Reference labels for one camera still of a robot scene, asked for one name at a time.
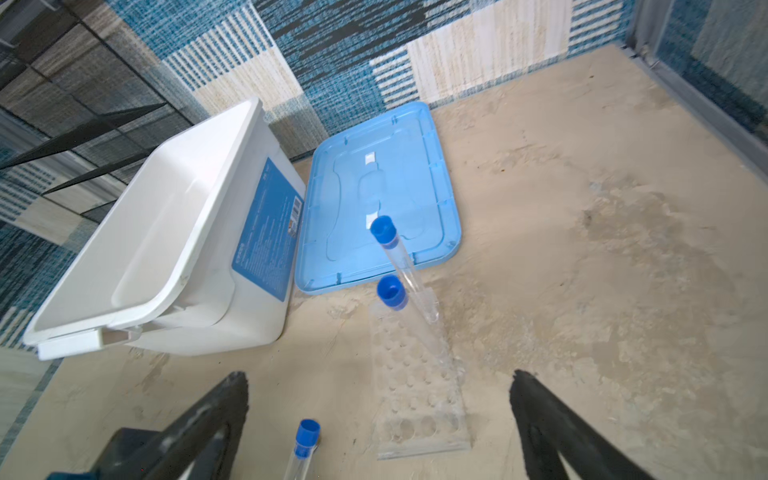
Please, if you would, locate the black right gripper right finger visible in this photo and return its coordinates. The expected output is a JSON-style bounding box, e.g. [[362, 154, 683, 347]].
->
[[509, 370, 651, 479]]

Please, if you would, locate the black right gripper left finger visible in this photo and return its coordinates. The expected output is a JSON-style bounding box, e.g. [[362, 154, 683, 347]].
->
[[47, 370, 250, 480]]

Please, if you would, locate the blue capped test tube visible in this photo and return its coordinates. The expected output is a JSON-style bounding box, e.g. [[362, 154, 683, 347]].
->
[[370, 215, 439, 325], [283, 419, 321, 480], [376, 274, 466, 385]]

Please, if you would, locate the clear plastic tube rack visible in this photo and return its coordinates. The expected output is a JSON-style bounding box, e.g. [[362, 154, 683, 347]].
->
[[369, 301, 471, 460]]

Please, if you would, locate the white plastic storage bin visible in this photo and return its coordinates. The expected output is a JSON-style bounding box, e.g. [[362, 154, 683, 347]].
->
[[23, 98, 306, 360]]

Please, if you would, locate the blue plastic bin lid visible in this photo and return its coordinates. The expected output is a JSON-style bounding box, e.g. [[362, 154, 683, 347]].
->
[[294, 101, 462, 295]]

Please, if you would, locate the black wire shelf rack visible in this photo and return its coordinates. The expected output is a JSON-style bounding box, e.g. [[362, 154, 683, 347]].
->
[[1, 1, 207, 236]]

